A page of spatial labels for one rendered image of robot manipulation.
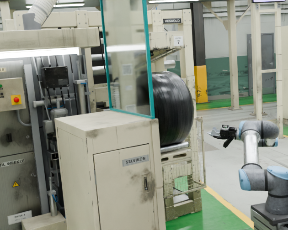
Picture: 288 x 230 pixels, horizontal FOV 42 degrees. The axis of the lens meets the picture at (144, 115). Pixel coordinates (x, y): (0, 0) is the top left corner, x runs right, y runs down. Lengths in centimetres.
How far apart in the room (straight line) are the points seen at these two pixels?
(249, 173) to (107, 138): 79
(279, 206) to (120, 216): 83
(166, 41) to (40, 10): 102
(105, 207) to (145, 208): 23
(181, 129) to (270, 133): 65
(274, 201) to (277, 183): 10
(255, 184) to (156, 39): 151
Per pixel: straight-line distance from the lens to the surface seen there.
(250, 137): 234
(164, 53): 327
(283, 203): 213
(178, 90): 268
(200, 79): 1206
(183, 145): 285
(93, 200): 186
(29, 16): 275
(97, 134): 179
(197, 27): 1207
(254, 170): 211
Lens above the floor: 158
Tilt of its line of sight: 9 degrees down
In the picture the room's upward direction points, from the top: 4 degrees counter-clockwise
